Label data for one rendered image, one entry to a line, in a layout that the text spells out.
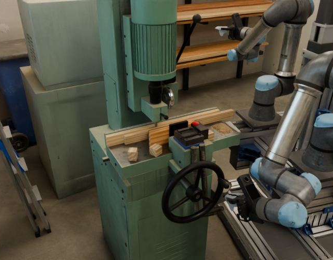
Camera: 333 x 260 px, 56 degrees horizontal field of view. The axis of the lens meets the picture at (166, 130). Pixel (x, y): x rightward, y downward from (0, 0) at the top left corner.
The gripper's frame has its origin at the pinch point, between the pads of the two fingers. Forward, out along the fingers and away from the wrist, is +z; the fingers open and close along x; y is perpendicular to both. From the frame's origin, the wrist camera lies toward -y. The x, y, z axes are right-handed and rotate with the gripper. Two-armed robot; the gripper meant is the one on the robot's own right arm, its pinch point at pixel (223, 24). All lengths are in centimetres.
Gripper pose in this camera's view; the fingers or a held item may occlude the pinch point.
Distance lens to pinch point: 227.0
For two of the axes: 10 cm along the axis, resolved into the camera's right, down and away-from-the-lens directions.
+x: 8.6, -3.6, 3.7
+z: -5.0, -4.1, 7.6
